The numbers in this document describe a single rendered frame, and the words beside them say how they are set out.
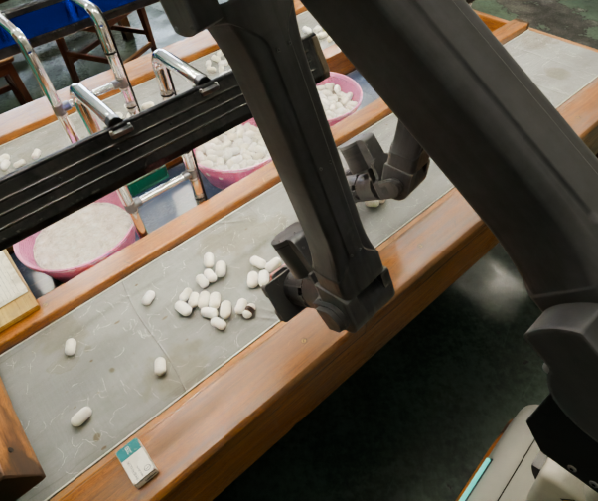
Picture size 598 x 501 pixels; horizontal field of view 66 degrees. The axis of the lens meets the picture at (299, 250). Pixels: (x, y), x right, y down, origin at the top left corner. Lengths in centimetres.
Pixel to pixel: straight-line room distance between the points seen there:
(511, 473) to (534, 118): 111
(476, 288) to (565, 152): 164
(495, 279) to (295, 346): 125
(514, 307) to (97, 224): 144
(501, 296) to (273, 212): 110
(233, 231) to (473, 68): 82
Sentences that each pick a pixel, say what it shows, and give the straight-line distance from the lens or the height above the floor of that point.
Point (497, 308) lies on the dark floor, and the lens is 186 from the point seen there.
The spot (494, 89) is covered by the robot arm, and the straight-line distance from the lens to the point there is 25.
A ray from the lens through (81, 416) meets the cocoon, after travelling 86.
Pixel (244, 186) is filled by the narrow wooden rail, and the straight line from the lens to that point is 109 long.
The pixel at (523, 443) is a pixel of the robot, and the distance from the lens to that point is 134.
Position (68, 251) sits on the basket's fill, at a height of 73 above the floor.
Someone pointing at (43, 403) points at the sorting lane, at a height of 74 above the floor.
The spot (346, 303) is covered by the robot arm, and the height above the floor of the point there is 106.
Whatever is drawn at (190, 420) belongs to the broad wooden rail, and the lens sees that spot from 79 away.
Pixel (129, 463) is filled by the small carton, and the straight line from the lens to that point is 77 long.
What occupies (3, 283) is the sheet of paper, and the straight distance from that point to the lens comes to 108.
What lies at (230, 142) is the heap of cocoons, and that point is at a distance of 127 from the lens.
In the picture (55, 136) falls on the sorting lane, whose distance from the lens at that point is 150.
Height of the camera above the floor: 147
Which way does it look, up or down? 50 degrees down
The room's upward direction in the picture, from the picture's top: 6 degrees counter-clockwise
